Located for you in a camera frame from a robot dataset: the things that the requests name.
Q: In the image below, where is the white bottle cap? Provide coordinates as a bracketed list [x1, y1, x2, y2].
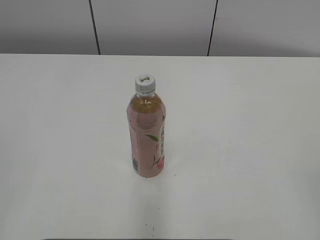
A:
[135, 74, 156, 96]

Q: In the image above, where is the pink oolong tea bottle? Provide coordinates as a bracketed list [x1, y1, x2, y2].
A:
[126, 93, 166, 178]

